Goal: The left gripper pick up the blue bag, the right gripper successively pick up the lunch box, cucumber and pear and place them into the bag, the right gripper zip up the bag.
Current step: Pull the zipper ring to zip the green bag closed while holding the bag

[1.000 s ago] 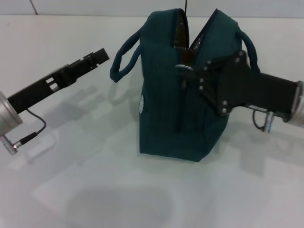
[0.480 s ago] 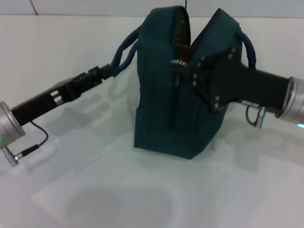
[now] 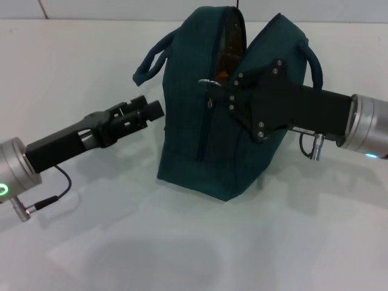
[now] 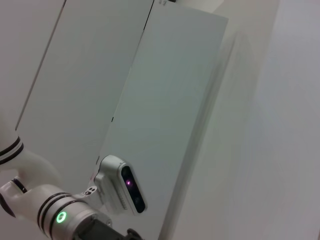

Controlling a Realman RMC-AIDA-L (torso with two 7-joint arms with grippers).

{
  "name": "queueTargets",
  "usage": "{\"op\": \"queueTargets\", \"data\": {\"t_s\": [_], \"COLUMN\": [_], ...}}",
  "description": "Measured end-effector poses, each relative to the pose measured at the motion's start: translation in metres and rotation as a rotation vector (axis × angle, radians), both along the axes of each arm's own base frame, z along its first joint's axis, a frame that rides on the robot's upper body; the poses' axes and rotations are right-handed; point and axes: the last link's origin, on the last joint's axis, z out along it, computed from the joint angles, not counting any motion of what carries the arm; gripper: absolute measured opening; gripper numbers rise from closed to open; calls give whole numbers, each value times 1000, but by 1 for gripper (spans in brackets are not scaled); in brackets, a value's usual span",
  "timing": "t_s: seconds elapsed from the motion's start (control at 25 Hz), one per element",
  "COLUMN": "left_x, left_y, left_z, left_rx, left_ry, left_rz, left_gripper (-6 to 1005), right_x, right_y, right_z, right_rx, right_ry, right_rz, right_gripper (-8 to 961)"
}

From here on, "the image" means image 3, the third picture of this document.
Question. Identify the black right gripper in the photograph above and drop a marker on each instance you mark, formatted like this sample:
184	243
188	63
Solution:
303	104

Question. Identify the dark teal lunch bag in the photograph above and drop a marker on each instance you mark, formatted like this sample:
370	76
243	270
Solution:
188	145

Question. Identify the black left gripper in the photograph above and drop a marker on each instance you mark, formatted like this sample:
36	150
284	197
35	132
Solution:
66	142

